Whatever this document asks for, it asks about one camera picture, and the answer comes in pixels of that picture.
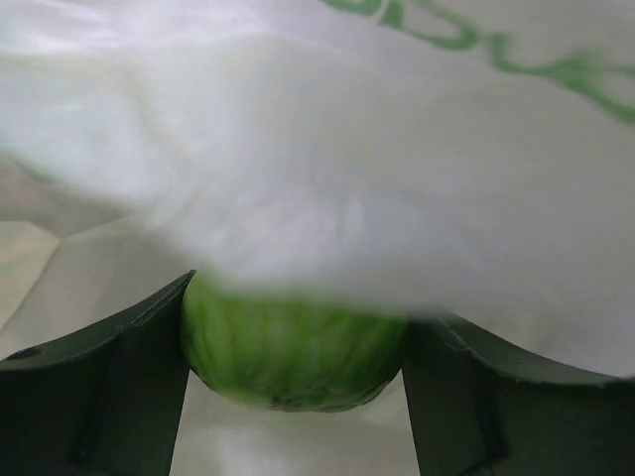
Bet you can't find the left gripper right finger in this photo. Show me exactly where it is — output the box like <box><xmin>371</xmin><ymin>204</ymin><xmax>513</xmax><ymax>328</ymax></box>
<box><xmin>402</xmin><ymin>315</ymin><xmax>634</xmax><ymax>475</ymax></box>

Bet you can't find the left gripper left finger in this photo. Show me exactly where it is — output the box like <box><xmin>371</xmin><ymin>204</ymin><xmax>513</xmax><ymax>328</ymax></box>
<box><xmin>1</xmin><ymin>274</ymin><xmax>192</xmax><ymax>475</ymax></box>

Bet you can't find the green round fruit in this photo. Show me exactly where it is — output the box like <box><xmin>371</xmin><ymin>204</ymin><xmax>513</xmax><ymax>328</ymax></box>
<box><xmin>181</xmin><ymin>273</ymin><xmax>408</xmax><ymax>413</ymax></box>

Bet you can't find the green plastic bag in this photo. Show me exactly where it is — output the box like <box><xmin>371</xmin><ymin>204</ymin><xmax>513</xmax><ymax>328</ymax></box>
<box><xmin>1</xmin><ymin>1</ymin><xmax>634</xmax><ymax>475</ymax></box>

